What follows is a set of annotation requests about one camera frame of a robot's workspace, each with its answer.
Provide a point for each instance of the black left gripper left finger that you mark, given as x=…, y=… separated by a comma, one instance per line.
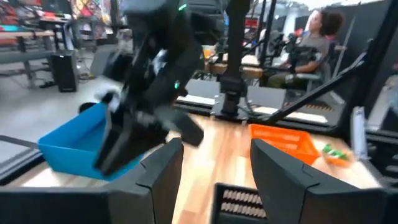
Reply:
x=164, y=180

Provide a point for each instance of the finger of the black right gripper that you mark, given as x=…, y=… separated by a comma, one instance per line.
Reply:
x=146, y=143
x=112, y=146

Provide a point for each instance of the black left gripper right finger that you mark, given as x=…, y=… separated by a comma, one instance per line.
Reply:
x=280, y=180

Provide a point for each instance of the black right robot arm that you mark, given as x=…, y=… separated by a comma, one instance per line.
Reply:
x=174, y=46

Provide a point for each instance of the orange slotted plastic basket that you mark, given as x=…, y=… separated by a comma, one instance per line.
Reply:
x=286, y=140

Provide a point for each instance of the blue plastic bin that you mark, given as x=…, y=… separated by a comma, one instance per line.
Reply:
x=68, y=149

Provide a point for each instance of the black table clamp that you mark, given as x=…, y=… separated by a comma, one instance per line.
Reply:
x=85, y=107

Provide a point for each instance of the black slotted plastic basket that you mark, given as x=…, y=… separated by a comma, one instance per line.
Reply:
x=236, y=214

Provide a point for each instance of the green plastic toy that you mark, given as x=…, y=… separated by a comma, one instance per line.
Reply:
x=334, y=152

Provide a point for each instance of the neighbouring orange basket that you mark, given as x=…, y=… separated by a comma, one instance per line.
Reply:
x=207, y=52

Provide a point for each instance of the black computer tower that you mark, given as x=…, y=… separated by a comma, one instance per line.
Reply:
x=64, y=71

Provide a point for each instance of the neighbouring wooden table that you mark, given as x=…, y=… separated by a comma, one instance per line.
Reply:
x=252, y=71

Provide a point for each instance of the black drawer cabinet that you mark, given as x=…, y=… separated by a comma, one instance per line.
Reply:
x=384, y=161

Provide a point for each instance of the person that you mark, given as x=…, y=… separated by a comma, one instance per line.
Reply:
x=314, y=46

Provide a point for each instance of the colourful patchwork quilt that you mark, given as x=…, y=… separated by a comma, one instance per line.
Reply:
x=87, y=7

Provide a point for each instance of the silver aluminium rail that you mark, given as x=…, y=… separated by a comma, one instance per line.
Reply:
x=359, y=133

